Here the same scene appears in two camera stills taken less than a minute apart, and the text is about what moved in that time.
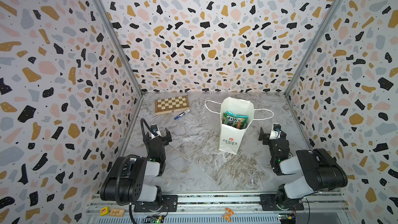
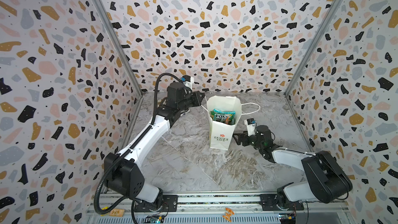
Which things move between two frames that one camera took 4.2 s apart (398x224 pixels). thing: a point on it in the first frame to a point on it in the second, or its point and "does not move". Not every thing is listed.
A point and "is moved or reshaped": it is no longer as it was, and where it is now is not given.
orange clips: [227, 215] does not move
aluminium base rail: [218, 207] does not move
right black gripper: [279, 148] to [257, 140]
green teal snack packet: [237, 121] to [225, 117]
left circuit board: [155, 219] does not move
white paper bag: [236, 115] is moved or reshaped
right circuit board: [287, 218] does not move
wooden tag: [117, 212] does not move
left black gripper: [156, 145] to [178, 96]
